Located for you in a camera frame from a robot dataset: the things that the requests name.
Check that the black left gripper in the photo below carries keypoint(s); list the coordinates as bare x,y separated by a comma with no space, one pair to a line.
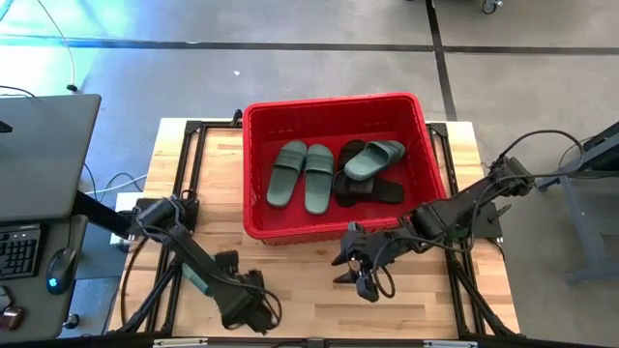
246,309

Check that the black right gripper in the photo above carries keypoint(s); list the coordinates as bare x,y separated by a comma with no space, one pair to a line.
374,244

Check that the dark green rubber slide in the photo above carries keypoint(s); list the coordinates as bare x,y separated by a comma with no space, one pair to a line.
318,183
372,159
285,174
200,285

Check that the red plastic bin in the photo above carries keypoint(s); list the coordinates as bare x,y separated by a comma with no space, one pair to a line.
416,145

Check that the white power box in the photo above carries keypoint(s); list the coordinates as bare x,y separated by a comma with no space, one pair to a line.
123,200

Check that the small black round knob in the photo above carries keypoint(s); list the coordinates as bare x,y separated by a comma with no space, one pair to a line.
72,320

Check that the black computer mouse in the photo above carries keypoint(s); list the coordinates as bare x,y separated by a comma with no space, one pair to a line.
60,270

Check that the grey desk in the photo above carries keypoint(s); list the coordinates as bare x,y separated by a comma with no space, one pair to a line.
34,309

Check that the black keyboard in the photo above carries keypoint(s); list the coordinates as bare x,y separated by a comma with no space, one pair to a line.
18,251

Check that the grey flat monitor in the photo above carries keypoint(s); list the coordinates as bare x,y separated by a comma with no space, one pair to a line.
43,154

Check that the small brown object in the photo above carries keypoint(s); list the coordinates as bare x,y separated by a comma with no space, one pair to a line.
10,317

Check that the caster wheel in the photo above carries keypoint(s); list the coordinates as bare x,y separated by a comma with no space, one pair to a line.
489,6

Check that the silver bracket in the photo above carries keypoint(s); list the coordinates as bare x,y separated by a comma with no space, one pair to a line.
180,342
450,344

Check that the black aluminium frame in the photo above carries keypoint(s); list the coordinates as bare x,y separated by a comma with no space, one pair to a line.
192,126

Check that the grey metal table frame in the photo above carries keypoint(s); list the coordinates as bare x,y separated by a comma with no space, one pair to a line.
574,217

